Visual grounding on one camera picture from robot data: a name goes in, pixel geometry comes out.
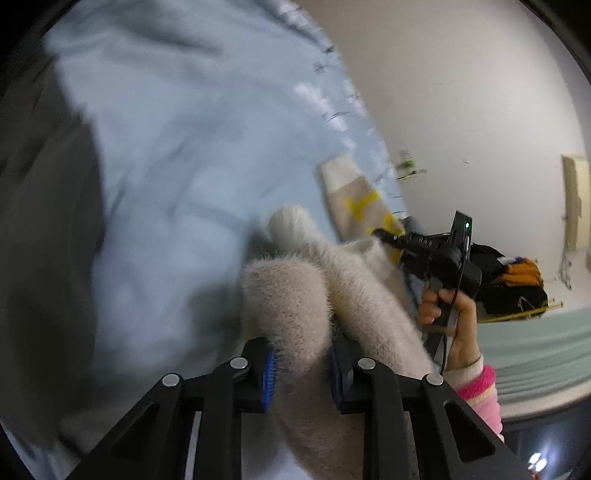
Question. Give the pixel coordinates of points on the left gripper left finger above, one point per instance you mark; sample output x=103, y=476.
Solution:
x=152, y=440

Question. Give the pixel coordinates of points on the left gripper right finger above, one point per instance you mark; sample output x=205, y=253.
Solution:
x=415, y=428

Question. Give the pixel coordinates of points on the beige fuzzy cartoon sweater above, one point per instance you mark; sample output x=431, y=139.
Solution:
x=314, y=287

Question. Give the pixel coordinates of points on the pile of dark clothes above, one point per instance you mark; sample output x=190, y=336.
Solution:
x=509, y=285

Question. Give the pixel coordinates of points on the person's right hand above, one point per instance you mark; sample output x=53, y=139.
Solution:
x=461, y=328

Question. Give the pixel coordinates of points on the pink fuzzy sleeve cuff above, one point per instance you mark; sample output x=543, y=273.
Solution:
x=476, y=385

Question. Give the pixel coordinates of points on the pale green curtain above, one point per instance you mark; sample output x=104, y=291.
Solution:
x=538, y=357

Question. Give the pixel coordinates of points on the blue floral duvet cover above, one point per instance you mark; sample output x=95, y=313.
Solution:
x=207, y=116

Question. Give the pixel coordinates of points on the wall outlet with green plug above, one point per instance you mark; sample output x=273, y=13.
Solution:
x=408, y=168

